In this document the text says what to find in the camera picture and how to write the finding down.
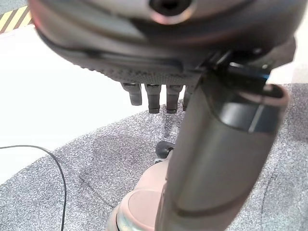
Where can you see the yellow black hazard tape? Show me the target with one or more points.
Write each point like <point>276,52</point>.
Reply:
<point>15,20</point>

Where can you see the dark robot foot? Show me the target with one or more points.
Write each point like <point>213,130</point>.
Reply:
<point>164,149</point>

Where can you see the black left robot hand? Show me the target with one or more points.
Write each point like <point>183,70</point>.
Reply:
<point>149,43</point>

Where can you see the silver robot leg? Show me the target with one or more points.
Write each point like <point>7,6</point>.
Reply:
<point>142,199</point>

